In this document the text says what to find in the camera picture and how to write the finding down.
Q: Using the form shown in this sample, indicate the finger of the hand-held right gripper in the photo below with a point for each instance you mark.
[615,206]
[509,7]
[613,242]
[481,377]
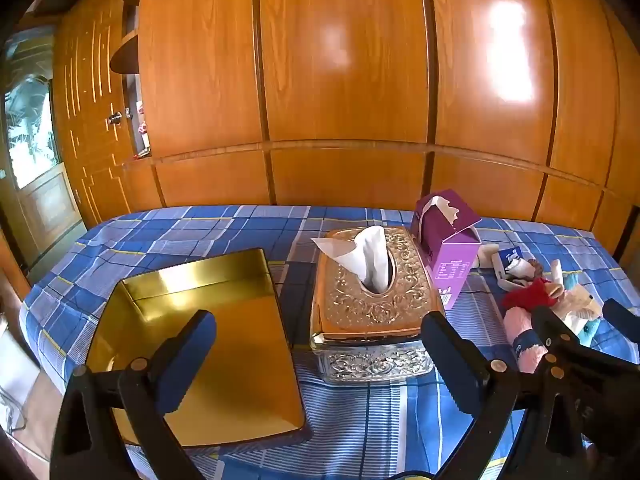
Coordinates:
[552,327]
[622,316]

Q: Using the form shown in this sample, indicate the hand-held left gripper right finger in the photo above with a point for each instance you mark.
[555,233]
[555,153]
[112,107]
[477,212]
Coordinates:
[452,360]

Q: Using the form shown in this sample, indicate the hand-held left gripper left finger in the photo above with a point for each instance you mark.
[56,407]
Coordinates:
[182,360]

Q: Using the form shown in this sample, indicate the pink fuzzy sock navy band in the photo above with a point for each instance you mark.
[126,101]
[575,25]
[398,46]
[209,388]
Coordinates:
[520,337]

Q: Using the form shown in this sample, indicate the cream cloth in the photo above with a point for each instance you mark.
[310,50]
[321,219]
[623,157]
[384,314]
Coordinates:
[582,305]

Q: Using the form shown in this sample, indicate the red fuzzy soft piece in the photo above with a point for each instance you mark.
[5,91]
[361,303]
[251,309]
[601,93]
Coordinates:
[530,296]

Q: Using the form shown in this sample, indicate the gold metal tray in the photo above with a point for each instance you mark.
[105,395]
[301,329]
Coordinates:
[250,320]

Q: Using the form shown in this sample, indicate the blue pocket tissue packet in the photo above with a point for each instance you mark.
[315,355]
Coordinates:
[510,256]

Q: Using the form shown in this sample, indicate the embossed metal tissue box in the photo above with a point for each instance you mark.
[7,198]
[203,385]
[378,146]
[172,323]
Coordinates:
[370,310]

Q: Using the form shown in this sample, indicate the purple paper carton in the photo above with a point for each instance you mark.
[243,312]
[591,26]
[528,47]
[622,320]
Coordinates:
[450,260]

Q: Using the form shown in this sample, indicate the blue plaid bedsheet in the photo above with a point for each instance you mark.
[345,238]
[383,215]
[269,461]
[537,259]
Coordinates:
[200,230]

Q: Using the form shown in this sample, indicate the white tissue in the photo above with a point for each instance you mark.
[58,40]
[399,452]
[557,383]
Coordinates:
[370,255]

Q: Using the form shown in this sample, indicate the pink and red shelf trinkets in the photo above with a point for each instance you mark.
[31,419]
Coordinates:
[142,132]

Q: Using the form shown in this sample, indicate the metal door knob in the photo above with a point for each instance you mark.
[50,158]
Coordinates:
[115,119]

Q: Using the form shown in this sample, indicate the wooden door with glass pane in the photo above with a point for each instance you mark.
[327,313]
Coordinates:
[35,135]

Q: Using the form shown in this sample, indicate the wooden door with gold lines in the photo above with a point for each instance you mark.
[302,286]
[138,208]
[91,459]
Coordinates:
[90,85]

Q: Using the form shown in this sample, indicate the wooden wardrobe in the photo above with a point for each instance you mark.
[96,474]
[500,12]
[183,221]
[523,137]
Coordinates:
[340,85]

